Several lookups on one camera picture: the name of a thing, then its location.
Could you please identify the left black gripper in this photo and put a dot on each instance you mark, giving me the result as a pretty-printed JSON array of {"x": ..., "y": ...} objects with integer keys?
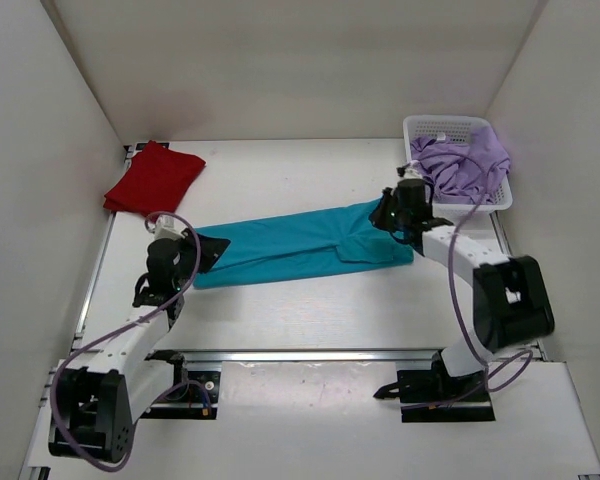
[{"x": 210, "y": 250}]

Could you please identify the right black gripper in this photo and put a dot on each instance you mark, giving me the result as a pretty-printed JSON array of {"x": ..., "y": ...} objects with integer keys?
[{"x": 379, "y": 218}]

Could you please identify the teal t-shirt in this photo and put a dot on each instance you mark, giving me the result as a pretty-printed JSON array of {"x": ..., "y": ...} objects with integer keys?
[{"x": 312, "y": 244}]

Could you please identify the red t-shirt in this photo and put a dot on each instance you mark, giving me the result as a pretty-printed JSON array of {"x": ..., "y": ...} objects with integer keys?
[{"x": 157, "y": 180}]

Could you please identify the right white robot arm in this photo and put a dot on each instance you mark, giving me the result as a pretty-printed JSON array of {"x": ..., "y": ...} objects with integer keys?
[{"x": 510, "y": 301}]

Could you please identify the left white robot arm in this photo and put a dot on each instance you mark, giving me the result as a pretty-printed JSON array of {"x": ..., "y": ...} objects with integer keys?
[{"x": 99, "y": 393}]

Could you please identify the lavender t-shirt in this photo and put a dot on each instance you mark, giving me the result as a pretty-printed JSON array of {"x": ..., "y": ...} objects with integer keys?
[{"x": 464, "y": 173}]

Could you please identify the white plastic laundry basket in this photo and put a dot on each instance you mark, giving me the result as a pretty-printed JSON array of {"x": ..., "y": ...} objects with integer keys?
[{"x": 457, "y": 129}]

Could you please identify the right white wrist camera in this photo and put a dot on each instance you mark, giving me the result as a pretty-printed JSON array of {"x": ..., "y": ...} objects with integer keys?
[{"x": 409, "y": 174}]

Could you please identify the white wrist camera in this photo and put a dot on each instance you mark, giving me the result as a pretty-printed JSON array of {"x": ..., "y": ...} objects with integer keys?
[
  {"x": 409, "y": 174},
  {"x": 162, "y": 226}
]

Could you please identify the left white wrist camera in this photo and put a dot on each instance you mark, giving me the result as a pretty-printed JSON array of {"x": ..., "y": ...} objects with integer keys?
[{"x": 162, "y": 226}]

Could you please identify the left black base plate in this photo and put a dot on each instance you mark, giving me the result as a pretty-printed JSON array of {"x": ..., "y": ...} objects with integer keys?
[{"x": 190, "y": 395}]

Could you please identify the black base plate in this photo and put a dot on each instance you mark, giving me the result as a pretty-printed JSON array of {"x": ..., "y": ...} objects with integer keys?
[
  {"x": 190, "y": 395},
  {"x": 433, "y": 396}
]

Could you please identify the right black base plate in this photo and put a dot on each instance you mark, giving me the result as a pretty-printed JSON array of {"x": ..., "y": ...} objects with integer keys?
[{"x": 433, "y": 396}]

